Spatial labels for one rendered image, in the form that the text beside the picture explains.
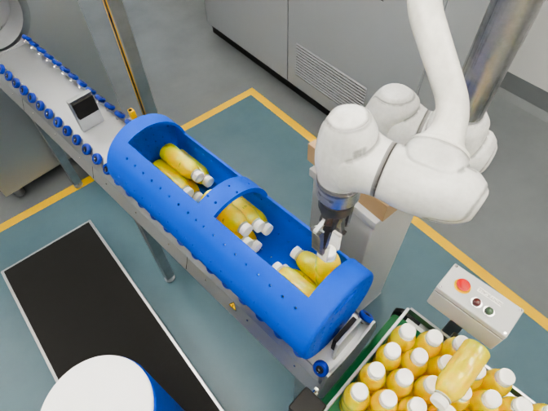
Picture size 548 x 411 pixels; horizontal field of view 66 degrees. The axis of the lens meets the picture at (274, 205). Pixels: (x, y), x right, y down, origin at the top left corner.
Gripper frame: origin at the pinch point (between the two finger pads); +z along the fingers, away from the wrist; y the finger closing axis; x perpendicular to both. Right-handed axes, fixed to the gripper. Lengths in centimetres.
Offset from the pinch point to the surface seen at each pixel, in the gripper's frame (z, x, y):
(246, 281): 10.4, -11.7, 17.4
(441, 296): 19.8, 26.0, -18.8
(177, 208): 8.3, -41.6, 15.9
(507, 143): 128, -4, -214
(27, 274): 112, -140, 67
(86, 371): 23, -29, 60
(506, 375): 20, 48, -11
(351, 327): 22.0, 13.4, 4.1
